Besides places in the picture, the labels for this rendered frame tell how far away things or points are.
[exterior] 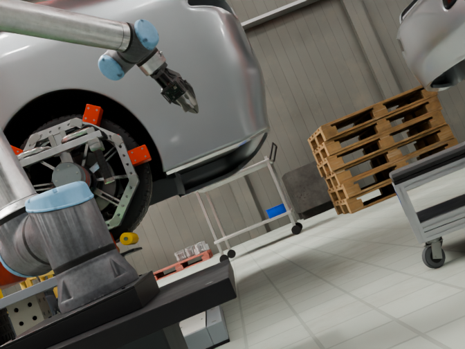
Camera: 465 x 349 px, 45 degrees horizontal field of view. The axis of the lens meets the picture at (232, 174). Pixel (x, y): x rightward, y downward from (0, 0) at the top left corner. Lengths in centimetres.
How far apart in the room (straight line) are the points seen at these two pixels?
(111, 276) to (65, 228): 15
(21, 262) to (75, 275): 22
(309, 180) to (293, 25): 341
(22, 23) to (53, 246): 59
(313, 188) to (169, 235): 296
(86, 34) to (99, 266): 68
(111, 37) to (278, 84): 950
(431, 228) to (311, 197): 762
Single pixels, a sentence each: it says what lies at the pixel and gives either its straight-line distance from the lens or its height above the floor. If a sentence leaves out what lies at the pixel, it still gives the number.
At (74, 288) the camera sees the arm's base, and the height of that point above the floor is 39.
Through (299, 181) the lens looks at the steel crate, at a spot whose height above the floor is 63.
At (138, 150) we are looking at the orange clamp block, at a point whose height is 87.
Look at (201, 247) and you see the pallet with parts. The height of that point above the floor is 23.
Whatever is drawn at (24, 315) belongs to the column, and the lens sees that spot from 203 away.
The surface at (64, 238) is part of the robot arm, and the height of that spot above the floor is 50.
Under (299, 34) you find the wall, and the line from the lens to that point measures 1144.
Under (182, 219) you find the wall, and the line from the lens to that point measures 1076.
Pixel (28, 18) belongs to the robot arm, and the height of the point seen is 107.
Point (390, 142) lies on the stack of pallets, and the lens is 651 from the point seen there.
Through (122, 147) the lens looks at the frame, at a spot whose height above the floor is 91.
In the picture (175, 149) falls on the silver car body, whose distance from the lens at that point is 275.
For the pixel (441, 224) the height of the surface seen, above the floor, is 13.
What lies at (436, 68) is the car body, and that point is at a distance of 419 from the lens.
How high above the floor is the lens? 38
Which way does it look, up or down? 5 degrees up
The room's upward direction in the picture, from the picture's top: 22 degrees counter-clockwise
